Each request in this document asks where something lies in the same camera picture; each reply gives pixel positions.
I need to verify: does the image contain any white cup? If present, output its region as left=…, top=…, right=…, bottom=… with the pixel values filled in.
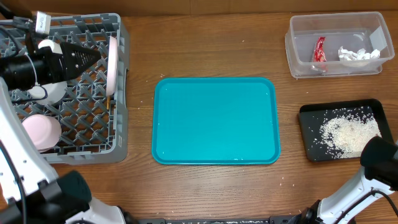
left=38, top=39, right=63, bottom=54

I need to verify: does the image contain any white round plate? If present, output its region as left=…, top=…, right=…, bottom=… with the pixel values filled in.
left=106, top=37, right=118, bottom=96

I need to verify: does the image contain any wooden chopstick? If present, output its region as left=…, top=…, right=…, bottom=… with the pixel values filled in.
left=106, top=96, right=111, bottom=111

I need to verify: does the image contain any pink white bowl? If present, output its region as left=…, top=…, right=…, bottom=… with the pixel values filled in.
left=22, top=114, right=62, bottom=152

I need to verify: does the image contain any red snack wrapper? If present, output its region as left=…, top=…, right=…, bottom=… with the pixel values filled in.
left=312, top=37, right=327, bottom=72

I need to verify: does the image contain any white tissue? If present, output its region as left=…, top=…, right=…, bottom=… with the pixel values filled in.
left=338, top=47, right=381, bottom=67

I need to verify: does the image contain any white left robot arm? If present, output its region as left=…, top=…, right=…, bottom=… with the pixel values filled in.
left=1, top=42, right=134, bottom=223

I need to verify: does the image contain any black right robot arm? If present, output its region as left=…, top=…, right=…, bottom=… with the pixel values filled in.
left=289, top=137, right=397, bottom=223

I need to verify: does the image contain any grey dishwasher rack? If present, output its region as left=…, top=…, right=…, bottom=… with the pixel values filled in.
left=1, top=13, right=129, bottom=165

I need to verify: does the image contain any white bowl in rack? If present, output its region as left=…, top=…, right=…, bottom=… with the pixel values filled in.
left=28, top=82, right=67, bottom=106

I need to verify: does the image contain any teal serving tray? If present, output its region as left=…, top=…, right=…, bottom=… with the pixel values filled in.
left=152, top=77, right=281, bottom=166

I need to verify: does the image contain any black plastic tray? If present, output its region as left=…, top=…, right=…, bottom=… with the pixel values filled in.
left=298, top=99, right=394, bottom=162

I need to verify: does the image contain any pile of rice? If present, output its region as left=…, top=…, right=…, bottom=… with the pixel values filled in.
left=312, top=106, right=381, bottom=159

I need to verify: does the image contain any clear plastic bin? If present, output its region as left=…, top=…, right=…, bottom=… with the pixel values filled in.
left=285, top=12, right=395, bottom=78

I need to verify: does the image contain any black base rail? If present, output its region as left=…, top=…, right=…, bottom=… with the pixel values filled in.
left=138, top=215, right=301, bottom=224

